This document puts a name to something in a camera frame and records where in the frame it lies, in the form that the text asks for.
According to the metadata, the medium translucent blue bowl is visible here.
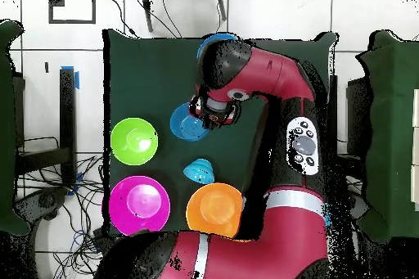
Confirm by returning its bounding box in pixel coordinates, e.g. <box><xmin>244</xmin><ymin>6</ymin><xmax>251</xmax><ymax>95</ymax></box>
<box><xmin>169</xmin><ymin>101</ymin><xmax>210</xmax><ymax>143</ymax></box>

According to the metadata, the small cyan plastic bowl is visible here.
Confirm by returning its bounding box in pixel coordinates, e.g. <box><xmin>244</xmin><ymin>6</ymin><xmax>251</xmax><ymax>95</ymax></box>
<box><xmin>182</xmin><ymin>158</ymin><xmax>216</xmax><ymax>185</ymax></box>

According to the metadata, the large blue plastic bowl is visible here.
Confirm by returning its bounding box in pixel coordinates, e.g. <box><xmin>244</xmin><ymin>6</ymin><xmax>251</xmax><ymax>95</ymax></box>
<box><xmin>196</xmin><ymin>32</ymin><xmax>239</xmax><ymax>60</ymax></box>

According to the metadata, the white boxes stack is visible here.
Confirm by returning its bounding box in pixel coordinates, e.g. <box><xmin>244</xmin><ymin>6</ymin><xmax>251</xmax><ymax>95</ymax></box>
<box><xmin>410</xmin><ymin>88</ymin><xmax>419</xmax><ymax>212</ymax></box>

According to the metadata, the dark green tablecloth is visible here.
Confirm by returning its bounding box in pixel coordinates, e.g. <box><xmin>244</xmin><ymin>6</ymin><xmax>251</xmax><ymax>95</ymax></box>
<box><xmin>101</xmin><ymin>28</ymin><xmax>340</xmax><ymax>239</ymax></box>

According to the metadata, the orange plastic bowl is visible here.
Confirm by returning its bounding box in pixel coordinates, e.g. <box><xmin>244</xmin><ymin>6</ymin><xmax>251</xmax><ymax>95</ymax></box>
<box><xmin>185</xmin><ymin>182</ymin><xmax>252</xmax><ymax>243</ymax></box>

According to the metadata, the lime green plastic bowl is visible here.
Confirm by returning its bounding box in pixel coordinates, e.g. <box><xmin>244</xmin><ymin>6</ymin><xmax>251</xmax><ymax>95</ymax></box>
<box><xmin>110</xmin><ymin>117</ymin><xmax>160</xmax><ymax>166</ymax></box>

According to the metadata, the magenta pink plastic bowl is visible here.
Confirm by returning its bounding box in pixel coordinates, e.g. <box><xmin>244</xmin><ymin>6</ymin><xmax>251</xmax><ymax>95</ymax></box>
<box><xmin>108</xmin><ymin>174</ymin><xmax>172</xmax><ymax>236</ymax></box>

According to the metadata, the blue tape strip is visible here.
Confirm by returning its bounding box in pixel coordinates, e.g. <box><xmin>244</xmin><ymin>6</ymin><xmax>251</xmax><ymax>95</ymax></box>
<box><xmin>60</xmin><ymin>65</ymin><xmax>80</xmax><ymax>90</ymax></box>

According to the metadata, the green cloth covered side table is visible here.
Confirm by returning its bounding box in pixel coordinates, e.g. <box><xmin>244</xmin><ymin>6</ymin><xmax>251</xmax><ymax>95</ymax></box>
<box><xmin>0</xmin><ymin>19</ymin><xmax>32</xmax><ymax>236</ymax></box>
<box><xmin>356</xmin><ymin>29</ymin><xmax>419</xmax><ymax>244</ymax></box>

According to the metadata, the black cable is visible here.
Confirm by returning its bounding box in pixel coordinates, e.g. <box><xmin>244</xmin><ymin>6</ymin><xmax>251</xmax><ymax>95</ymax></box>
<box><xmin>105</xmin><ymin>0</ymin><xmax>139</xmax><ymax>38</ymax></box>

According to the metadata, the black metal table frame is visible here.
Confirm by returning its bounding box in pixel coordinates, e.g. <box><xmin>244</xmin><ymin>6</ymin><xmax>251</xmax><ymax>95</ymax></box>
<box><xmin>327</xmin><ymin>74</ymin><xmax>372</xmax><ymax>191</ymax></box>
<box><xmin>14</xmin><ymin>67</ymin><xmax>78</xmax><ymax>188</ymax></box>

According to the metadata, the tangle of floor cables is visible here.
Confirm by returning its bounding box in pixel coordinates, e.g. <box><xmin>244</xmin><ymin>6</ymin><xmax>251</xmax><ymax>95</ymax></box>
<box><xmin>16</xmin><ymin>136</ymin><xmax>109</xmax><ymax>279</ymax></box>

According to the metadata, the gray pedestal foot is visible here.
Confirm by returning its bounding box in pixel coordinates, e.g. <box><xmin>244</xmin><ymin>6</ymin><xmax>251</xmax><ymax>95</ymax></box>
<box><xmin>14</xmin><ymin>186</ymin><xmax>69</xmax><ymax>224</ymax></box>
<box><xmin>349</xmin><ymin>191</ymin><xmax>372</xmax><ymax>224</ymax></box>

